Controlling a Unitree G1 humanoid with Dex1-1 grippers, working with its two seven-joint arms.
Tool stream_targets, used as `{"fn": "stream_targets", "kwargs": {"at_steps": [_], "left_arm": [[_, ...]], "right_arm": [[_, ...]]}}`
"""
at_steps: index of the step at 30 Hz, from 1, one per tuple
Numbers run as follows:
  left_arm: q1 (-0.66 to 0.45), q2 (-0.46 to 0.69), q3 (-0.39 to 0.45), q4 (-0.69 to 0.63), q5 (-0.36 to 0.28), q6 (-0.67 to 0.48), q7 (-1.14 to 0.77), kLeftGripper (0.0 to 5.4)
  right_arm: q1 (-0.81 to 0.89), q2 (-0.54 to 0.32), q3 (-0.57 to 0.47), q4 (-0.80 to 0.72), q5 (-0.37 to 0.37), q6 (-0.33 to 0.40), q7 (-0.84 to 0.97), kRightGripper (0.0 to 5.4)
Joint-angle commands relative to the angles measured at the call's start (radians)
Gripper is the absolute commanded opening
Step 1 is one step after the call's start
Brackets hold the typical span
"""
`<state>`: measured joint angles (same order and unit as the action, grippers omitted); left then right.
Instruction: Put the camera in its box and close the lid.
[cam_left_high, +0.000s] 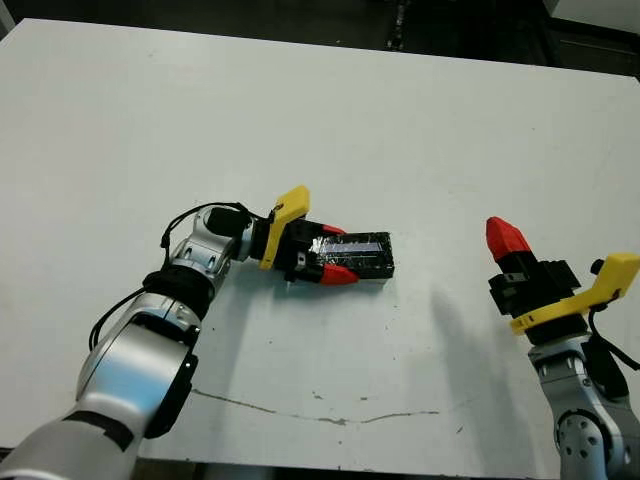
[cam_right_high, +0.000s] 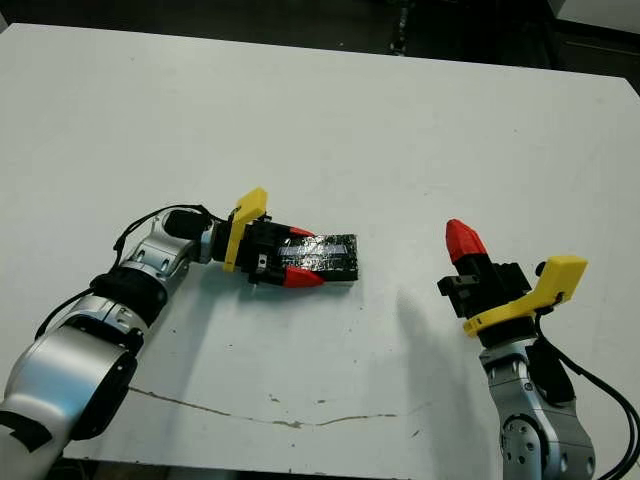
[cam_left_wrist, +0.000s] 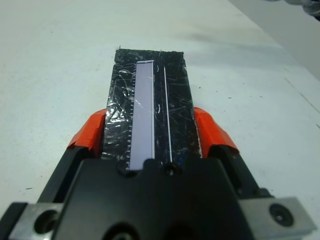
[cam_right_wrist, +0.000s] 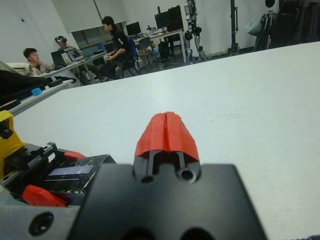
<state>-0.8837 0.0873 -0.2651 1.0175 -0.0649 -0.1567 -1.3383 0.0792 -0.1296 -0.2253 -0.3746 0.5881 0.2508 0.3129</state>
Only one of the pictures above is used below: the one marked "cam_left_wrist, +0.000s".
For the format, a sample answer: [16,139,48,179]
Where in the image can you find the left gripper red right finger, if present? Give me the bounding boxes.
[193,107,273,201]

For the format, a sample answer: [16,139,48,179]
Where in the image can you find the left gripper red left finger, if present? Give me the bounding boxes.
[37,109,107,204]

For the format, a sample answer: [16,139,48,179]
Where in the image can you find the glossy black box lid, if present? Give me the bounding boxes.
[101,48,203,173]

